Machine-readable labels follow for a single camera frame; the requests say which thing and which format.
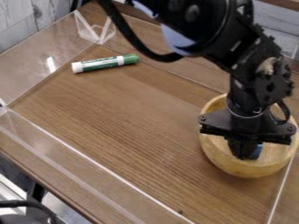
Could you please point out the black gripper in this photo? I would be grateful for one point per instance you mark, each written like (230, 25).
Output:
(260, 128)

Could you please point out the blue rectangular block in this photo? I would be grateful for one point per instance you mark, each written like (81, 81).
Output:
(257, 152)

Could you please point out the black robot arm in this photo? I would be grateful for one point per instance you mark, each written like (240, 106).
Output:
(217, 29)

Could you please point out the brown wooden bowl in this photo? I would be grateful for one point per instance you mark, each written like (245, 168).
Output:
(274, 157)

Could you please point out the green and white marker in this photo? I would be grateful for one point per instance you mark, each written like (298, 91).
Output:
(92, 65)

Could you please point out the black table leg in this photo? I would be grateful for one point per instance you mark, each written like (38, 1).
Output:
(38, 192)

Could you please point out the clear acrylic tray wall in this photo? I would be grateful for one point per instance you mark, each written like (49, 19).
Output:
(110, 138)

